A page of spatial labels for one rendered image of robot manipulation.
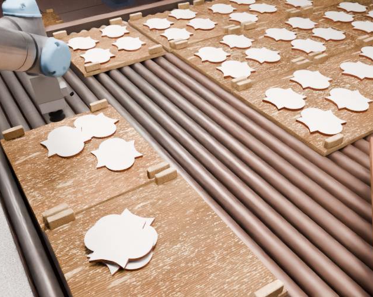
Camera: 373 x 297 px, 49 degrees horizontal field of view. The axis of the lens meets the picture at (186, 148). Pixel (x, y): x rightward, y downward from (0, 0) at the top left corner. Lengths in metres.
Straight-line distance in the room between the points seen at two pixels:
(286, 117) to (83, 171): 0.62
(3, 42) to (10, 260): 0.46
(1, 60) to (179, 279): 0.52
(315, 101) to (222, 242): 0.66
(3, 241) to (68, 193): 0.18
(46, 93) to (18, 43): 0.29
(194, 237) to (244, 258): 0.12
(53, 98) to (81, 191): 0.24
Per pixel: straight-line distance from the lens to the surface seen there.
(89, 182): 1.06
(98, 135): 1.20
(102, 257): 0.85
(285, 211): 0.99
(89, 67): 1.59
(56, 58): 0.85
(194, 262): 0.85
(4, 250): 1.00
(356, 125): 1.29
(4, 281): 0.94
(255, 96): 1.37
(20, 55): 0.80
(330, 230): 0.99
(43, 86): 1.06
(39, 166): 1.15
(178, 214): 0.94
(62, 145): 1.19
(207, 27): 1.90
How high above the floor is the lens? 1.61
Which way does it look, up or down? 37 degrees down
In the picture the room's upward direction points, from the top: 2 degrees counter-clockwise
